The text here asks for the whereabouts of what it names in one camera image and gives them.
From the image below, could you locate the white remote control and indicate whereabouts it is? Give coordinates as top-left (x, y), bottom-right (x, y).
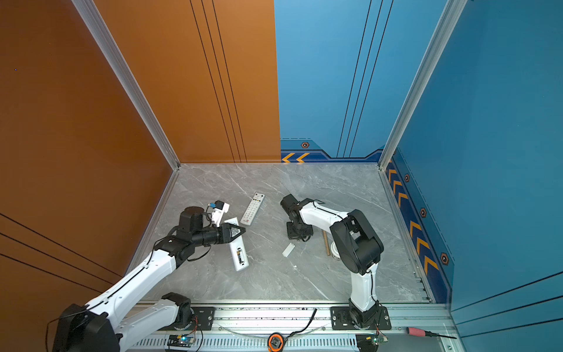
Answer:
top-left (240, 192), bottom-right (265, 226)

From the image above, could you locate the pink handled screwdriver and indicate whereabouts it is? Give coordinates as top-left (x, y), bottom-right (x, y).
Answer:
top-left (406, 327), bottom-right (456, 340)

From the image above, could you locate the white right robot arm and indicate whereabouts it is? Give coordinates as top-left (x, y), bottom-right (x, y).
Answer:
top-left (280, 194), bottom-right (390, 329)

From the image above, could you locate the aluminium corner post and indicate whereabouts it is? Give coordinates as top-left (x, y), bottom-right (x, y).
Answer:
top-left (378, 0), bottom-right (468, 171)
top-left (72, 0), bottom-right (180, 172)

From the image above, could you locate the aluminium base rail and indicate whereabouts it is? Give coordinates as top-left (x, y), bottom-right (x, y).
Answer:
top-left (132, 301), bottom-right (465, 351)

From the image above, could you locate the white remote with QR label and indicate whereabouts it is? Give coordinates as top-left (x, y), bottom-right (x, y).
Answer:
top-left (229, 234), bottom-right (249, 271)

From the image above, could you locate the wooden mallet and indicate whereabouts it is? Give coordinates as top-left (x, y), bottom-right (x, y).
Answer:
top-left (322, 230), bottom-right (331, 257)

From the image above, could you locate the aluminium corner post left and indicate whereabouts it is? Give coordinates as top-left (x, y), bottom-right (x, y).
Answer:
top-left (72, 0), bottom-right (180, 172)

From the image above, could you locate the white lidded cup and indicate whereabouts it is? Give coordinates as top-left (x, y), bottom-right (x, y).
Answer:
top-left (330, 242), bottom-right (341, 261)

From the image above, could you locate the circuit board right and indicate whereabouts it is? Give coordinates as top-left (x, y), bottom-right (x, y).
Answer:
top-left (356, 334), bottom-right (389, 352)

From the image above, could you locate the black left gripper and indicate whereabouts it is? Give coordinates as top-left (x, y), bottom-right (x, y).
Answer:
top-left (193, 223), bottom-right (246, 249)

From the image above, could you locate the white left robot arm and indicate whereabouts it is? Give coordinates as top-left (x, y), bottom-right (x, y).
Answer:
top-left (45, 207), bottom-right (246, 351)

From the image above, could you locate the green circuit board left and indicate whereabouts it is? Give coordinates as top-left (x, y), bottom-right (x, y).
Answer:
top-left (167, 334), bottom-right (196, 349)

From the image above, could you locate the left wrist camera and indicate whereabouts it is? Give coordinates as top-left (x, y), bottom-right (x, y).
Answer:
top-left (206, 200), bottom-right (230, 227)

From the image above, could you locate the aluminium corner post right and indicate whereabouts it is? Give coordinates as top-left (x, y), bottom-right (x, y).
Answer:
top-left (378, 0), bottom-right (468, 171)

